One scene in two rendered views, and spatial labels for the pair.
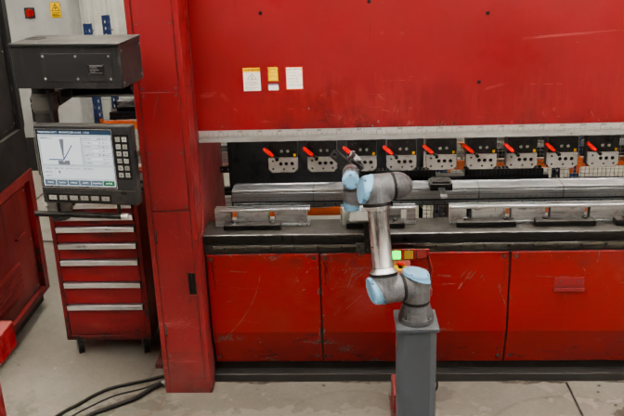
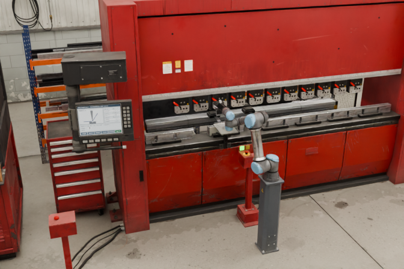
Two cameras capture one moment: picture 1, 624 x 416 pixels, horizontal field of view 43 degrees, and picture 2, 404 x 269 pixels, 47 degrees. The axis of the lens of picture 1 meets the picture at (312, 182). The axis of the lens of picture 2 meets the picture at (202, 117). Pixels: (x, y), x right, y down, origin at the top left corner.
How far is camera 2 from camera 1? 1.53 m
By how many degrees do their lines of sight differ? 19
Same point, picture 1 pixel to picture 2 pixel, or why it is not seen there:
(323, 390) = (204, 218)
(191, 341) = (140, 205)
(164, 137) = not seen: hidden behind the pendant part
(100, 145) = (114, 111)
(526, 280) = (294, 152)
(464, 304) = not seen: hidden behind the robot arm
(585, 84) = (317, 60)
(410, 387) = (270, 209)
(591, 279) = (320, 148)
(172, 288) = (130, 179)
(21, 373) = (35, 239)
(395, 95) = (235, 70)
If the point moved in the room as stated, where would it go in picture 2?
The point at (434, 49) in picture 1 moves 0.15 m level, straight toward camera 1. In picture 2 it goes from (254, 47) to (258, 51)
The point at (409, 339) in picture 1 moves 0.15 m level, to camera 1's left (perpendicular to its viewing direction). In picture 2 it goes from (271, 187) to (256, 191)
